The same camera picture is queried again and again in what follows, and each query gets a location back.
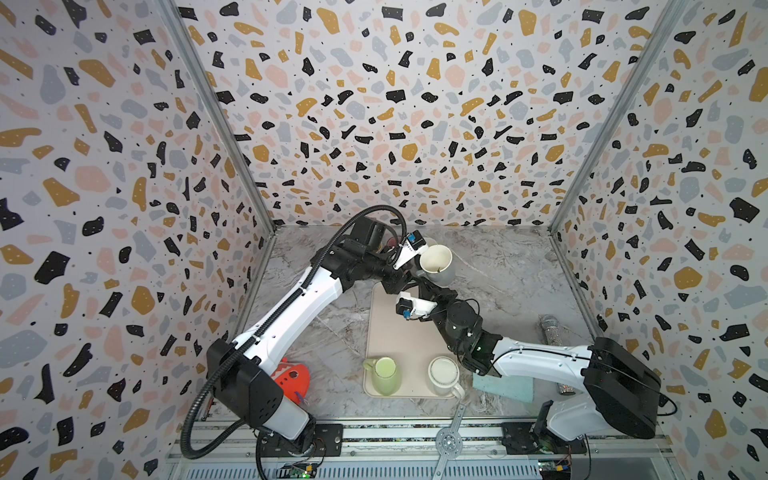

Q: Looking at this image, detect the grey mug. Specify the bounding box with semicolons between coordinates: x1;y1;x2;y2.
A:
418;244;456;287

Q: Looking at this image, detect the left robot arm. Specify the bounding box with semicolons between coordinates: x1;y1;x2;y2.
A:
199;208;427;451

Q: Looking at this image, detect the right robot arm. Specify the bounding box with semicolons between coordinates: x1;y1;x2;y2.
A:
395;281;662;441

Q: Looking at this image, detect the white mug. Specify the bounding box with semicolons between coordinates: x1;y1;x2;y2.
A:
427;356;466;400

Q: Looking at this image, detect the light green mug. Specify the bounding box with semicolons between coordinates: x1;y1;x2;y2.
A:
363;356;402;396

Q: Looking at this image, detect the beige tray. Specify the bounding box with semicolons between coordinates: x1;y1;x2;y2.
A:
365;283;455;399

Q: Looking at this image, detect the glitter bottle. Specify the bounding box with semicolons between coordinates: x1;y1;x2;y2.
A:
539;315;576;396

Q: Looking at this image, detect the teal cloth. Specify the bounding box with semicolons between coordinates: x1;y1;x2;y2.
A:
472;374;534;403

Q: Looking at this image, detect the red fish plush toy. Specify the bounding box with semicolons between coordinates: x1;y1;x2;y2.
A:
271;358;311;405

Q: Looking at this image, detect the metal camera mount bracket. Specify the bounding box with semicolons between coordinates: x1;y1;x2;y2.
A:
431;398;467;480

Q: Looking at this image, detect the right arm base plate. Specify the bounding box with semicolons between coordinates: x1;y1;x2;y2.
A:
501;421;587;455

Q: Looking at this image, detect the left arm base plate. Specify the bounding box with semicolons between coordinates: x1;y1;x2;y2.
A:
257;422;344;460

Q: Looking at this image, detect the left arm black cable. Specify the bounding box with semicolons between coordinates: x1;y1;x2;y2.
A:
179;203;409;462

